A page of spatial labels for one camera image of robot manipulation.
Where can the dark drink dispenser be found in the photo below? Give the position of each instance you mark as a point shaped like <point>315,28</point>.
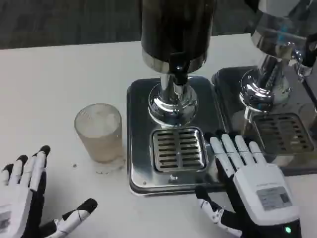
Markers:
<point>174,62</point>

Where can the clear drink dispenser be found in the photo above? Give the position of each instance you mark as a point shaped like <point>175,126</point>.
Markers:
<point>272,54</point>

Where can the chrome dispenser tap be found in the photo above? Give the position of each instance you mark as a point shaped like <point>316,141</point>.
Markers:
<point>297,58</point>

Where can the steel drip tray base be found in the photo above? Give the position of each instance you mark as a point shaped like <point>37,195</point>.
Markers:
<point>227,99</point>
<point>138,138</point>

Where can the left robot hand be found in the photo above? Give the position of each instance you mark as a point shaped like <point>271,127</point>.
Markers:
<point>34,173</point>

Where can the clear ribbed glass cup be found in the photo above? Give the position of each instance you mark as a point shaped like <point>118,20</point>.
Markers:
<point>100,138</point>

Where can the black dispenser tap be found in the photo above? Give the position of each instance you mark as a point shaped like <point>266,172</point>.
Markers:
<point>178,70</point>

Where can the steel drip grid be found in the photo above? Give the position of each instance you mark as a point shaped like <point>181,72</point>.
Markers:
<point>179,148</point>
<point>282,132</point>

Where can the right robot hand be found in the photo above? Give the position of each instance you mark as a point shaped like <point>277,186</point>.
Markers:
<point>262,188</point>

